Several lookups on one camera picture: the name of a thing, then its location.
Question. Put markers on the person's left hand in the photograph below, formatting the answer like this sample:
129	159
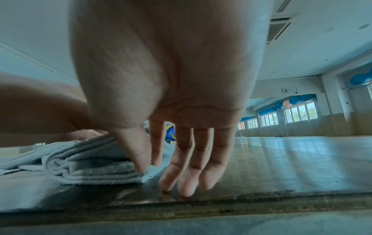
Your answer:
37	110

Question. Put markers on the person's right hand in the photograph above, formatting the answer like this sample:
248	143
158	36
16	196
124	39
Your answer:
174	57

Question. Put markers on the grey terry towel checkered stripe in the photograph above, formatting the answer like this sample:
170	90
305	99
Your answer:
93	165

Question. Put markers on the ceiling air conditioner vent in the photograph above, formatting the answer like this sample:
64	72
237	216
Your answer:
279	29

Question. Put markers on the row of blue pink balloons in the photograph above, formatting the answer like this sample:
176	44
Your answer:
296	99

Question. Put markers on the row of windows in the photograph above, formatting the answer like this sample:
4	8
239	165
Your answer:
299	113

